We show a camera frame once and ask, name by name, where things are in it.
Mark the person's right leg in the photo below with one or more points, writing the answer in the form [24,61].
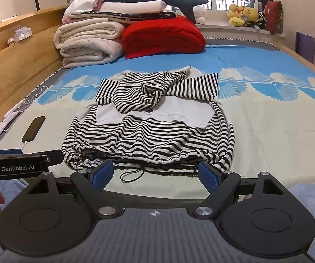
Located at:
[311,202]

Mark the black white striped plush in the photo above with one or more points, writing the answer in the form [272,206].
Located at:
[261,20]

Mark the black white striped top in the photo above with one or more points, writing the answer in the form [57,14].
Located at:
[146,139]

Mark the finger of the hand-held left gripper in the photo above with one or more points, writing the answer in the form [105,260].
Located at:
[36,157]

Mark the tissue pack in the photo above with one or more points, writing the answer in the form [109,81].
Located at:
[23,34]

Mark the wooden headboard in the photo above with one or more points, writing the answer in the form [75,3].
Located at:
[23,68]

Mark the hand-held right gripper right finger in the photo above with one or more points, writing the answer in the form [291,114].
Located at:
[208,176]

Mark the small pale figurine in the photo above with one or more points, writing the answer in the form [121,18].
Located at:
[11,41]

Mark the white and pink cloth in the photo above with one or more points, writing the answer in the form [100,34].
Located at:
[83,2]

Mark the black phone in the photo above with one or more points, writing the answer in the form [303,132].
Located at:
[34,128]

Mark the yellow duck plush toy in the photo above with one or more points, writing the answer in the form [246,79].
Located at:
[234,15]

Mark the purple box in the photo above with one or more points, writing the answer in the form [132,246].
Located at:
[305,46]

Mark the cream folded quilt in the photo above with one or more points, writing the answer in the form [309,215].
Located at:
[89,30]

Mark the person's leg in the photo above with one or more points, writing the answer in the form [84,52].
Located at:
[311,202]
[12,189]

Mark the yellow round plush toy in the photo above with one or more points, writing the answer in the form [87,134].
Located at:
[250,14]

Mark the white plush toy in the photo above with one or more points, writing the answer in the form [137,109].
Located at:
[200,12]

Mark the person's left leg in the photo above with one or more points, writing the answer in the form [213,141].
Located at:
[12,189]

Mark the white textured folded quilt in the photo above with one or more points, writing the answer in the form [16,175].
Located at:
[89,50]

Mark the red folded blanket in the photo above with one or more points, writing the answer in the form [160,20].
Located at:
[163,38]

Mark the dark red cushion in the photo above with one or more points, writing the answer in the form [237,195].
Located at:
[274,16]

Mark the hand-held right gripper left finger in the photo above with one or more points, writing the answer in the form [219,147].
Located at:
[102,174]

